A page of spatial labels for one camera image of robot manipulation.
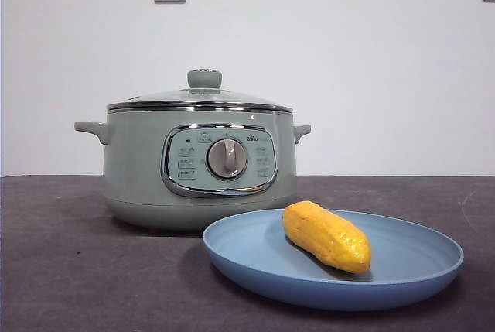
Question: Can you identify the glass lid with green knob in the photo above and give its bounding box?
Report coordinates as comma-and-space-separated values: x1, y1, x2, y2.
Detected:
107, 68, 292, 112

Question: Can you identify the yellow corn cob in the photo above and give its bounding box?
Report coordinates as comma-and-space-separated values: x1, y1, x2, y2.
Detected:
282, 200, 372, 274

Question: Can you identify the green electric steamer pot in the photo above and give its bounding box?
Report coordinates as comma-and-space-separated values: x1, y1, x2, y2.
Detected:
73, 108, 312, 231

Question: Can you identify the blue round plate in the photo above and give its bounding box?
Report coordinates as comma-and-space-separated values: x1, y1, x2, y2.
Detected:
202, 207, 465, 307

